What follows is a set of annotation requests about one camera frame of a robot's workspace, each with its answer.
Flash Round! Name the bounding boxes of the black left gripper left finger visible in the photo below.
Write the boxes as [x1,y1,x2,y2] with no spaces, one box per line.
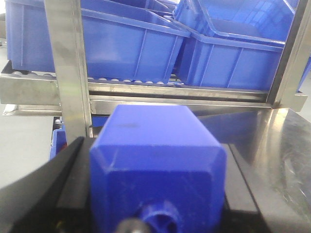
[0,137,90,233]

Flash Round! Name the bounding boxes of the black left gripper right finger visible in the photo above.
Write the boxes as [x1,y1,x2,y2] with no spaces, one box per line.
[222,144,274,233]

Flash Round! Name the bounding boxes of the blue rectangular plastic part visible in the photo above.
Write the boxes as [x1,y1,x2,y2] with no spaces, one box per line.
[90,105,227,233]

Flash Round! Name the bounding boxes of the blue bin under table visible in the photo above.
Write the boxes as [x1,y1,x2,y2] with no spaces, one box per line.
[49,125,67,160]

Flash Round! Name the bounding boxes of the steel rack near table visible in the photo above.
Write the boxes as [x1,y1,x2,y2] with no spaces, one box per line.
[0,0,311,142]

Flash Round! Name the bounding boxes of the blue bin right on rack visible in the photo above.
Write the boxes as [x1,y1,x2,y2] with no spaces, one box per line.
[175,20,285,91]

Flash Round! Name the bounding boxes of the blue bin on rack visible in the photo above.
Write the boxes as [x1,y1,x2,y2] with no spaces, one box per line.
[5,0,190,83]
[175,20,285,91]

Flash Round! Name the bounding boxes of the blue bin left on rack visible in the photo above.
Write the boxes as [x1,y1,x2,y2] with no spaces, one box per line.
[5,0,190,83]

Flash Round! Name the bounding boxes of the tilted blue bin on top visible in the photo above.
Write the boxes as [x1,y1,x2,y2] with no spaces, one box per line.
[173,0,295,45]

